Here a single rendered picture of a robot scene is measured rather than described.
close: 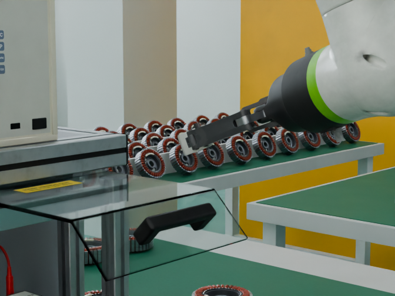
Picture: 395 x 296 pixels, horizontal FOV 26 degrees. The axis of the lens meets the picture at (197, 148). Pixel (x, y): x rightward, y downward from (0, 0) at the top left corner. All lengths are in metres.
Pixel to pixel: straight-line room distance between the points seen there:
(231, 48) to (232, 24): 0.21
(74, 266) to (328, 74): 0.58
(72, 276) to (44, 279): 0.07
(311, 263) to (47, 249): 0.74
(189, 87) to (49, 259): 6.39
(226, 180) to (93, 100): 2.19
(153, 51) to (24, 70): 3.92
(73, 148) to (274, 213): 1.38
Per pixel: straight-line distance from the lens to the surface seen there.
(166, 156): 3.05
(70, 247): 1.34
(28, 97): 1.18
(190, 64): 7.72
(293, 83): 0.99
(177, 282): 1.78
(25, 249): 1.37
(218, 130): 1.07
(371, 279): 1.85
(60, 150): 1.18
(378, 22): 0.88
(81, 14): 5.17
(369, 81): 0.88
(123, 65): 4.91
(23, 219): 1.15
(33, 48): 1.18
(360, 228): 2.36
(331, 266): 1.93
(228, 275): 1.83
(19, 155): 1.14
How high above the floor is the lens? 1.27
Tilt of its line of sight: 8 degrees down
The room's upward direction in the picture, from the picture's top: straight up
